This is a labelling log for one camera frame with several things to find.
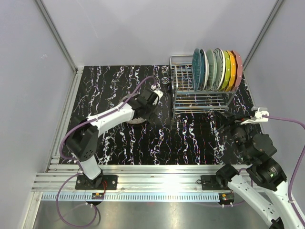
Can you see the pink dotted plate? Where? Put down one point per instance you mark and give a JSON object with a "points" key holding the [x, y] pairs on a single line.
{"points": [[239, 70]]}

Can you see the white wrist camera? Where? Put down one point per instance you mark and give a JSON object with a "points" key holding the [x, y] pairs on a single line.
{"points": [[259, 116], [159, 94]]}

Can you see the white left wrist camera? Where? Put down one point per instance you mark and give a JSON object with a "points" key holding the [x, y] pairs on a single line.
{"points": [[159, 94]]}

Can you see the grey deer plate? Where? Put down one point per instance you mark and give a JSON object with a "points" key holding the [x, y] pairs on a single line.
{"points": [[134, 121]]}

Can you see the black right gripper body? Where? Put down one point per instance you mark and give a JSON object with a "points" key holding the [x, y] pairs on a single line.
{"points": [[240, 133]]}

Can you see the mint green plate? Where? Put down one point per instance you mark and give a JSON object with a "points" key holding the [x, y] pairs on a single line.
{"points": [[212, 69]]}

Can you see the black mounting plate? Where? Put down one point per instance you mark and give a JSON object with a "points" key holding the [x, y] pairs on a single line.
{"points": [[108, 182], [214, 182]]}

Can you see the small circuit board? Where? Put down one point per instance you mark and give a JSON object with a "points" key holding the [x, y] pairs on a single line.
{"points": [[97, 196], [227, 197]]}

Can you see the metal dish rack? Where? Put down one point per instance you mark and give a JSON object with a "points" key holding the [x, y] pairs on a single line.
{"points": [[185, 99]]}

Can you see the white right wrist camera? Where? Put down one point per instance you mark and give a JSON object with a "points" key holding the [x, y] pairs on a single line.
{"points": [[259, 116]]}

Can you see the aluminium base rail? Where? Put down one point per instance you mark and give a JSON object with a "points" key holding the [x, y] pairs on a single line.
{"points": [[136, 183]]}

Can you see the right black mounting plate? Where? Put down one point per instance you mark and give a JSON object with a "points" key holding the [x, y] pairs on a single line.
{"points": [[214, 182]]}

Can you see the right aluminium frame post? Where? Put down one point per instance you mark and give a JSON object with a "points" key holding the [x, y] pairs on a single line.
{"points": [[265, 28]]}

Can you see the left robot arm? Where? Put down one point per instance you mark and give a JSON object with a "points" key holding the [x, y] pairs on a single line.
{"points": [[83, 139]]}

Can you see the teal lettered plate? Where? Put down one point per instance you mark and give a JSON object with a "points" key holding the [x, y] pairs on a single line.
{"points": [[206, 69]]}

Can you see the right small circuit board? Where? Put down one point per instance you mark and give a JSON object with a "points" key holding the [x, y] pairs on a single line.
{"points": [[227, 197]]}

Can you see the orange dotted plate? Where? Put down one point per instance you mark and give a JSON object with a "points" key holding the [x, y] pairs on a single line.
{"points": [[232, 72]]}

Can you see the green dotted plate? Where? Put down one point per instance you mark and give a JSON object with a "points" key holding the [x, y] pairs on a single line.
{"points": [[227, 70]]}

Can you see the aluminium frame post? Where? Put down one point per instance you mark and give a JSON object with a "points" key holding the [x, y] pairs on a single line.
{"points": [[51, 26], [265, 28]]}

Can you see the left aluminium frame post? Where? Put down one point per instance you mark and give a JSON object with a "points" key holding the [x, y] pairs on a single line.
{"points": [[51, 26]]}

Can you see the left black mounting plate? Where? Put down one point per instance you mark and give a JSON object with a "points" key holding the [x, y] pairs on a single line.
{"points": [[108, 182]]}

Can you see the left small circuit board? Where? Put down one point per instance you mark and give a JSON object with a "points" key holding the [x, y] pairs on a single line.
{"points": [[97, 196]]}

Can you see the teal scalloped plate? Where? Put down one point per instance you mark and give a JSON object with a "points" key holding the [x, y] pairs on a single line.
{"points": [[198, 69]]}

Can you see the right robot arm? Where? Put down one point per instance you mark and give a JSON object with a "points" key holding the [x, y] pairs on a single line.
{"points": [[281, 211]]}

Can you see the white blue striped plate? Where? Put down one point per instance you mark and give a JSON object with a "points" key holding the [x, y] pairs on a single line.
{"points": [[220, 62]]}

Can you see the black marble pattern mat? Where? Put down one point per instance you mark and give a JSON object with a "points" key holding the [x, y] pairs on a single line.
{"points": [[190, 139]]}

